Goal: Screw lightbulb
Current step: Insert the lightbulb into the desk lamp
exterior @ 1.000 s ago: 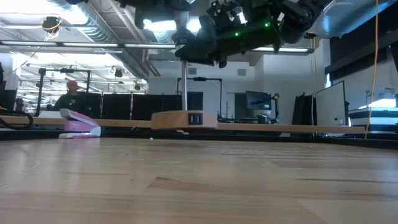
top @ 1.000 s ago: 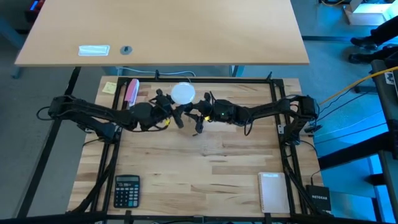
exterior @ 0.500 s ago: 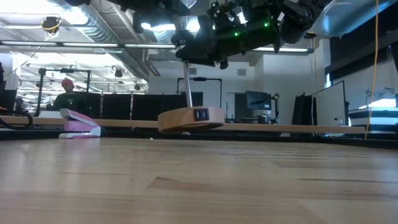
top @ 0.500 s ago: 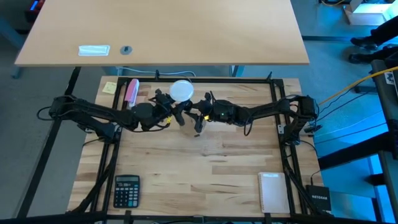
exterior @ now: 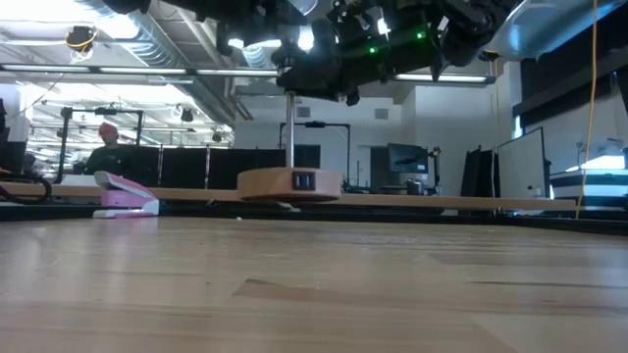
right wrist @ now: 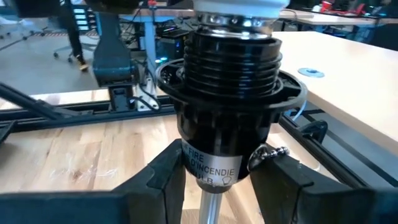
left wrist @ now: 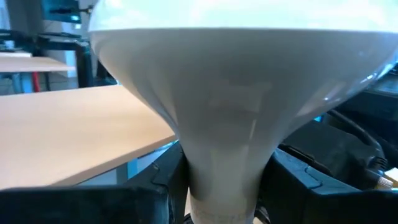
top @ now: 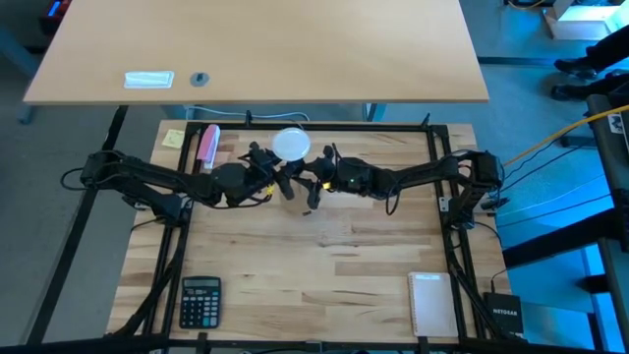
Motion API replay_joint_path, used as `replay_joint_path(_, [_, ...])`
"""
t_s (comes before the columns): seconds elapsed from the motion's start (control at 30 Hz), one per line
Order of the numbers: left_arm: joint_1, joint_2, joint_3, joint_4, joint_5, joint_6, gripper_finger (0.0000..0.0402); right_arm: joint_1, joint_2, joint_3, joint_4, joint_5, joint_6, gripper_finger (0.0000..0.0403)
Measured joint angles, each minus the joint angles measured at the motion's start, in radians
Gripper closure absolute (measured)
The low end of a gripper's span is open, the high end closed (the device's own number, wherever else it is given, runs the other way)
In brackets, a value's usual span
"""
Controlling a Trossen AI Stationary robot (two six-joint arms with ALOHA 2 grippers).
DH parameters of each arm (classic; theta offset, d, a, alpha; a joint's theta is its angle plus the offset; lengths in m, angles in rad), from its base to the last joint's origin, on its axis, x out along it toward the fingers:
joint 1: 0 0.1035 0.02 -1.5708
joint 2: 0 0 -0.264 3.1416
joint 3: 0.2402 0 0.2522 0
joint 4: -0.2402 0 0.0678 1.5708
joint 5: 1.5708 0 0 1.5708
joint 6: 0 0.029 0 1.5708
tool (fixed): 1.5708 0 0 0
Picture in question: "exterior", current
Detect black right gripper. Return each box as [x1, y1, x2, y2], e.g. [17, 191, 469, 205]
[272, 0, 445, 107]

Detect wooden base table lamp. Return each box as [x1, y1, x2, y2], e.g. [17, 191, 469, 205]
[236, 43, 343, 204]

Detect black computer monitor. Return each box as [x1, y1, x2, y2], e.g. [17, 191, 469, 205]
[386, 142, 430, 175]

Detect black ceiling device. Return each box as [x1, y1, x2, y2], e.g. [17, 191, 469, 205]
[64, 25, 99, 51]

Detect light wooden desk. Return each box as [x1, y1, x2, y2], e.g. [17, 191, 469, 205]
[0, 181, 578, 213]

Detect black partition panels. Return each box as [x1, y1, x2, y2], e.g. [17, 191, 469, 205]
[103, 142, 322, 193]

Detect black standing panel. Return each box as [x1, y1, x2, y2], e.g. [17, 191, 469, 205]
[460, 145, 497, 200]

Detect person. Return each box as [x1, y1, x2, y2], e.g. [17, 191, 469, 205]
[83, 122, 132, 177]

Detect white rolling whiteboard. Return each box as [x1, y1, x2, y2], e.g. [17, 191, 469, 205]
[497, 126, 551, 200]

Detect pink and white stapler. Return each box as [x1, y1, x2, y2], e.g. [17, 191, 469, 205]
[92, 171, 161, 221]

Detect white storage shelves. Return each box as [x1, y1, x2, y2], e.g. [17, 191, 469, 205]
[549, 155, 628, 211]

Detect black gantry frame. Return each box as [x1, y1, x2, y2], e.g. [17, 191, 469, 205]
[278, 121, 352, 193]
[54, 106, 145, 185]

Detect thick black looped cable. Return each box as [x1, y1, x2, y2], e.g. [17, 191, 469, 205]
[0, 168, 54, 206]

